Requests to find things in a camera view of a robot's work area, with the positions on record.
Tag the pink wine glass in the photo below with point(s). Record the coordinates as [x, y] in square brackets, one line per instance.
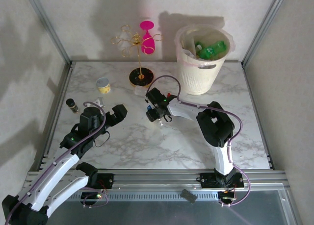
[148, 44]

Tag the clear bottle white green label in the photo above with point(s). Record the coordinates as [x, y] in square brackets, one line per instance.
[190, 51]

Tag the green bottle yellow cap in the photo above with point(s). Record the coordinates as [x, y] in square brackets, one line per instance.
[198, 43]
[211, 51]

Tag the clear bottle blue label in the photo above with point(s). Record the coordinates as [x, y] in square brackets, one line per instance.
[163, 122]

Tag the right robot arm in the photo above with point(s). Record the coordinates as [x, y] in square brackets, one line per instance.
[216, 127]

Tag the aluminium frame post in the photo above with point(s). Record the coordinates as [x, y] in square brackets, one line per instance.
[49, 26]
[264, 26]

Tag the small black clip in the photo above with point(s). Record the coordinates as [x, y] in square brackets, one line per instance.
[188, 195]

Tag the steel base sheet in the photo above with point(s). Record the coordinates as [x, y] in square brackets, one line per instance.
[157, 215]

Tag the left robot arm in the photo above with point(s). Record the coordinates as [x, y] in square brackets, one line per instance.
[54, 171]

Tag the black spice jar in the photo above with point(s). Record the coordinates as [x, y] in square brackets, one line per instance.
[72, 105]

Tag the yellow can silver lid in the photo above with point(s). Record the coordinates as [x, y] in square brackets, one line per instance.
[103, 86]

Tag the aluminium mounting rail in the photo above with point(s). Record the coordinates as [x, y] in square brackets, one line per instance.
[157, 179]

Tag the white plastic bin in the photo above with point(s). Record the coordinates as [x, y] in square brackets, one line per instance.
[196, 80]

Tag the aluminium table side rail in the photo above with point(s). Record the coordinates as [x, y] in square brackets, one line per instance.
[255, 107]
[59, 100]

